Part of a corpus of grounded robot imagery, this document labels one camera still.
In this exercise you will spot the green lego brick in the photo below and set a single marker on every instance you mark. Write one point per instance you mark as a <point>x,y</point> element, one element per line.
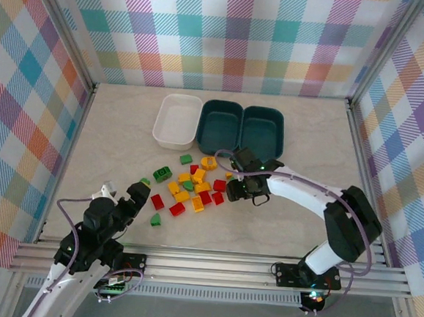
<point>155,220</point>
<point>145,180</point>
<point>185,159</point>
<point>187,186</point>

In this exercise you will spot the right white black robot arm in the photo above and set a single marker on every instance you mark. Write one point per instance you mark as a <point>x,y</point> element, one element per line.
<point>297,194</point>

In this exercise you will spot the yellow oval lego printed 120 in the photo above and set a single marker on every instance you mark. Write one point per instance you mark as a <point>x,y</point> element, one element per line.
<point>208,162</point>

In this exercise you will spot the teal plastic container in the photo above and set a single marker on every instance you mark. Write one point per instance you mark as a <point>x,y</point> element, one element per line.
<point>262,131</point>
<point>220,128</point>

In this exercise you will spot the white plastic container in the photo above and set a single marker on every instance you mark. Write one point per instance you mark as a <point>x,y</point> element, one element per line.
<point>174,120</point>

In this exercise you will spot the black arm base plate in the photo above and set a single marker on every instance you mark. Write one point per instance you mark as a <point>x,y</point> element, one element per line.
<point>287,274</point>
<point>134,262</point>

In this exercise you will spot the aluminium side rail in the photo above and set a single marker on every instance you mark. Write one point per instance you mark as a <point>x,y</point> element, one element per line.
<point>366,178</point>
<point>69,154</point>

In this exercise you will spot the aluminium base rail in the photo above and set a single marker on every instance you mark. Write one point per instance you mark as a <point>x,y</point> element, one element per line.
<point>207,268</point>

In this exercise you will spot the aluminium frame post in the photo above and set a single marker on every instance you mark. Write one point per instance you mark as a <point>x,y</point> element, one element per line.
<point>73,26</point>
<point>385,51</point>

